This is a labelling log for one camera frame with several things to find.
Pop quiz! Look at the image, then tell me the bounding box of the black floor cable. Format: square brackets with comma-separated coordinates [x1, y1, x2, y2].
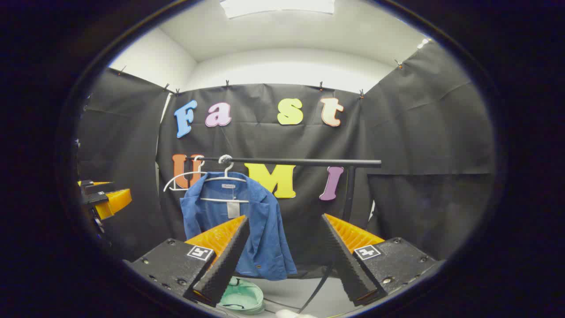
[297, 261, 335, 314]

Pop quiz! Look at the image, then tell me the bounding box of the black clothes rack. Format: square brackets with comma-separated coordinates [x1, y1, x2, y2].
[186, 155, 382, 223]

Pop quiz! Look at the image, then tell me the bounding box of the white plastic clothes hanger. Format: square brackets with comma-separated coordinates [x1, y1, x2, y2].
[163, 155, 208, 193]
[200, 155, 250, 204]

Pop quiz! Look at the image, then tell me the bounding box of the green laundry hamper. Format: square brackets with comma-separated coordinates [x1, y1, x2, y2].
[217, 277, 265, 315]

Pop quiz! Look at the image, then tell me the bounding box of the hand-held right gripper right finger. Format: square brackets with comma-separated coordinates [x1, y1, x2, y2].
[321, 213, 442, 307]

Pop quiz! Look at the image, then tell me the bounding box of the blue corduroy jacket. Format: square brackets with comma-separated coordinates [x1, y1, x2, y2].
[180, 171, 298, 281]

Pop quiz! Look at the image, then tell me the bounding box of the black backdrop cloth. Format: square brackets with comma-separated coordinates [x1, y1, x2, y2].
[77, 42, 497, 274]

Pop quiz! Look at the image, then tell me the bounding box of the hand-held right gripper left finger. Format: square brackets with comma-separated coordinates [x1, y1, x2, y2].
[126, 215, 251, 307]

